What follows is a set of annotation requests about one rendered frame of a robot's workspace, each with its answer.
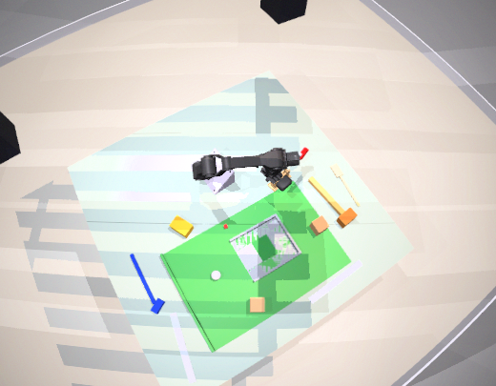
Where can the green flat mat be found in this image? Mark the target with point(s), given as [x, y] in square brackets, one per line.
[222, 307]

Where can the orange cube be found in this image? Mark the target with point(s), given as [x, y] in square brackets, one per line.
[319, 225]
[256, 304]

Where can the orange mallet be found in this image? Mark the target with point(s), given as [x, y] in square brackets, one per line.
[345, 217]

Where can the blue putter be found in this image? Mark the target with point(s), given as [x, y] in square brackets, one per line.
[159, 302]

